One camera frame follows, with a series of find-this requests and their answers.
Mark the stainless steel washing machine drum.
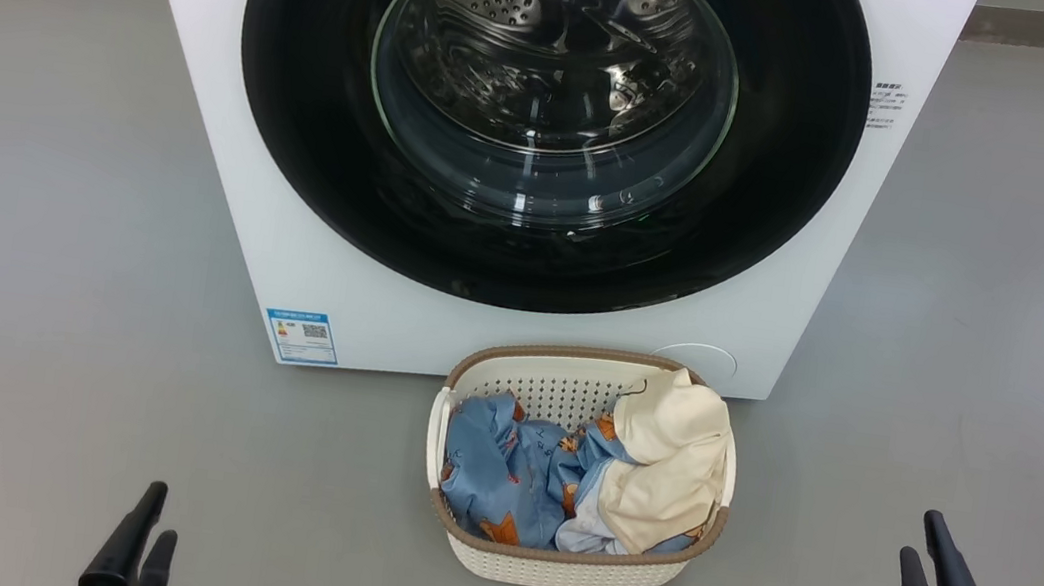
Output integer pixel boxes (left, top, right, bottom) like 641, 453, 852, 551
366, 0, 749, 181

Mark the cream garment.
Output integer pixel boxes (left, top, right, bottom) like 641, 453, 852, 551
591, 359, 741, 566

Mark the white front-load washing machine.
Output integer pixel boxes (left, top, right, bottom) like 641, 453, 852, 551
77, 0, 982, 450

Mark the round grey washing machine door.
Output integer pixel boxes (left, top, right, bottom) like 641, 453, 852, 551
210, 0, 884, 353

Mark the clear warning text sticker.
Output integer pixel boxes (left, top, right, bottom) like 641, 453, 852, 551
864, 79, 911, 135

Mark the cream basket with brown rim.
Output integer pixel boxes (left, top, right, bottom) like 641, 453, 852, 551
409, 327, 751, 586

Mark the round white filter cover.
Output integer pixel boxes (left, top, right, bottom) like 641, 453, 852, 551
647, 338, 739, 387

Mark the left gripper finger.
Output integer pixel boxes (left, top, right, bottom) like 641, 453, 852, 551
132, 526, 179, 586
77, 472, 169, 586

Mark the blue energy label sticker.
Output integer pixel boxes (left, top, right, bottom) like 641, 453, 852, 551
260, 306, 345, 370

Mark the blue printed garment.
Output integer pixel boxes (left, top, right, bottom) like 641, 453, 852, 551
433, 385, 718, 571

